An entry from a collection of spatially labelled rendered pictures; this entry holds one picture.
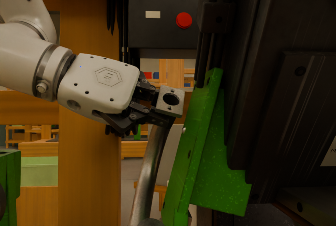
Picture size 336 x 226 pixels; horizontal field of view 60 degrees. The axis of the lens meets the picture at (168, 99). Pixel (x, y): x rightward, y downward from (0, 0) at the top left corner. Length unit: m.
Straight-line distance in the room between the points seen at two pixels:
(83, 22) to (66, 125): 0.25
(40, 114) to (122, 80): 0.43
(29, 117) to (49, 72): 0.42
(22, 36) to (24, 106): 0.40
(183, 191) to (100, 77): 0.20
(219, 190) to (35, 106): 0.59
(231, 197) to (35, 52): 0.32
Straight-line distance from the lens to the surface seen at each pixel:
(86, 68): 0.44
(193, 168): 0.34
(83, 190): 0.74
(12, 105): 0.86
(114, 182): 0.72
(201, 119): 0.33
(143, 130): 7.40
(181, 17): 0.63
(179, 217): 0.34
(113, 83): 0.43
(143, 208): 0.47
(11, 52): 0.45
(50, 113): 0.82
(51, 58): 0.44
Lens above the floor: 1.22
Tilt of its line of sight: 2 degrees up
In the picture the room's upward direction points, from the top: straight up
